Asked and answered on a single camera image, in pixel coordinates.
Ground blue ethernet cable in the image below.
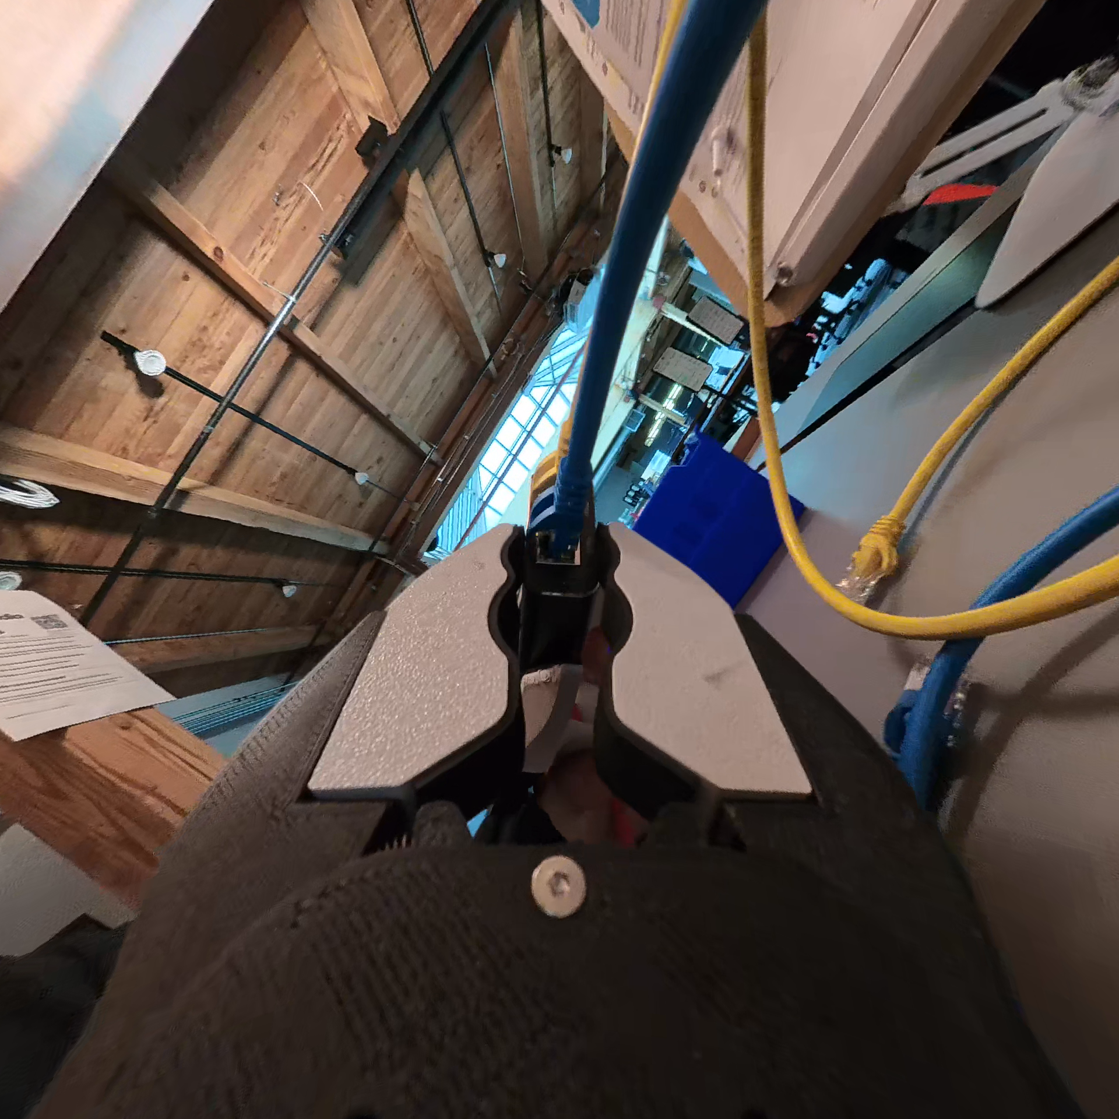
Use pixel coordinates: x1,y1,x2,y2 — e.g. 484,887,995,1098
528,0,1119,809

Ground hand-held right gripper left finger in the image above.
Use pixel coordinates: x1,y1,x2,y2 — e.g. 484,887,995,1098
308,522,527,802

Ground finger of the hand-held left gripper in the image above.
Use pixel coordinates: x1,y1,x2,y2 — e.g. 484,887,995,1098
521,663,585,776

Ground blue storage bin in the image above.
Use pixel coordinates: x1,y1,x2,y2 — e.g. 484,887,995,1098
634,431,806,608

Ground person's left hand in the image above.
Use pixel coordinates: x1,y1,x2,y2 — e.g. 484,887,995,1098
535,749,652,847

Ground printed paper notice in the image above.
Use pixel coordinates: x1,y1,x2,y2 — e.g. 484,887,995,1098
0,589,176,742

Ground ceiling track lights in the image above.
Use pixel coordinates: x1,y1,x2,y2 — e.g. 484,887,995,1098
0,143,578,599

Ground yellow ethernet cable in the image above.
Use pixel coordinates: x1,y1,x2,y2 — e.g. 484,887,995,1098
528,0,1119,639

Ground cardboard-backed instruction sheet board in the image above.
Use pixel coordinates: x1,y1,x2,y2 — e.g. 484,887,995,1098
542,0,1045,324

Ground dark-edged grey desk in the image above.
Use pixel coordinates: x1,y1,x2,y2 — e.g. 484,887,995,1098
769,200,1033,455

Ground distant instruction board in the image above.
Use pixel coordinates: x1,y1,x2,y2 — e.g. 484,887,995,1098
686,295,746,344
654,348,714,391

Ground white board stand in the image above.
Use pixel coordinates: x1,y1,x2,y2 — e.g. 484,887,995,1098
892,57,1119,306

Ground wooden post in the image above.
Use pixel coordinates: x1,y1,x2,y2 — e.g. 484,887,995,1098
0,707,229,901

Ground grey ethernet splitter box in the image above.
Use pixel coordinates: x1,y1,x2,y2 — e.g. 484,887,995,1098
523,515,605,666

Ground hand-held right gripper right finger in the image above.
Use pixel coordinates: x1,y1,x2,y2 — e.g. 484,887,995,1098
595,521,814,802

